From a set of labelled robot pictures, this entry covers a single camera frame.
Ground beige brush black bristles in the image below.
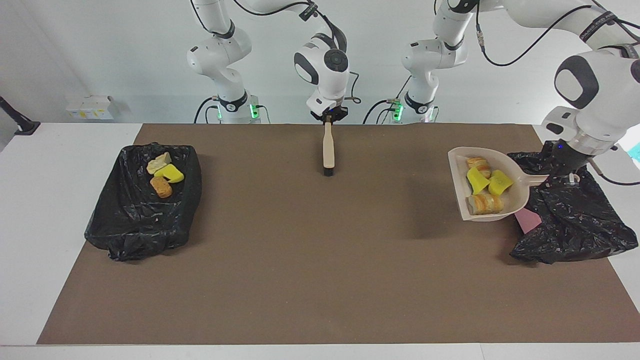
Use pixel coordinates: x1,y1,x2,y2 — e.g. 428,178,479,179
322,120,337,177

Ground beige plastic dustpan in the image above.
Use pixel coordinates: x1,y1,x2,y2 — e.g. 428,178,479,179
447,146,581,222

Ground yellow sponge wedge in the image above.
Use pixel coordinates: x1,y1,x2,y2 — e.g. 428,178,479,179
487,170,514,197

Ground striped croissant piece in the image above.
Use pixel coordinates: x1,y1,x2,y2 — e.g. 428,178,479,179
467,192,505,216

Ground pale bread slice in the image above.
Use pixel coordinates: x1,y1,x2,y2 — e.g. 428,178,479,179
466,156,492,179

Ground yellow sponge chunk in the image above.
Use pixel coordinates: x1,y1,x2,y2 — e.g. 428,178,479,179
466,166,492,196

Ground curved yellow sponge piece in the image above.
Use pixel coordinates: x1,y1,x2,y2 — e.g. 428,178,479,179
154,163,185,184

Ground pale cracker piece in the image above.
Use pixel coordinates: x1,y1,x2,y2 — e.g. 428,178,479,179
146,152,172,175

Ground brown fried nugget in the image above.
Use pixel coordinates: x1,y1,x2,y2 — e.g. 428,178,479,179
150,176,174,199

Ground pink bin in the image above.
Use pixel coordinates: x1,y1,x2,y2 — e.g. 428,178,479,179
515,207,544,235

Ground black trash bag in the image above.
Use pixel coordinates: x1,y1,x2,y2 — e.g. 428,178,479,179
84,142,203,262
506,150,640,265

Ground brown table mat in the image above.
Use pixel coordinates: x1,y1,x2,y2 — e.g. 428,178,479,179
36,123,640,346

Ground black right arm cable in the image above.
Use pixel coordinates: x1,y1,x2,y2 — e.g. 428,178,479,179
232,0,361,104

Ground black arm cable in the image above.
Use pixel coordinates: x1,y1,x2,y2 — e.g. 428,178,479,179
232,0,361,104
475,0,640,187

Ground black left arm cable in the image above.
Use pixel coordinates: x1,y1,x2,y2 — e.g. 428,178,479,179
475,0,640,187

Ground white wall box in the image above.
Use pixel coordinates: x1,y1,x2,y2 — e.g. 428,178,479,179
65,95,116,121

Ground black camera stand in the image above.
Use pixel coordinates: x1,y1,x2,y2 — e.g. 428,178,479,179
0,96,42,136

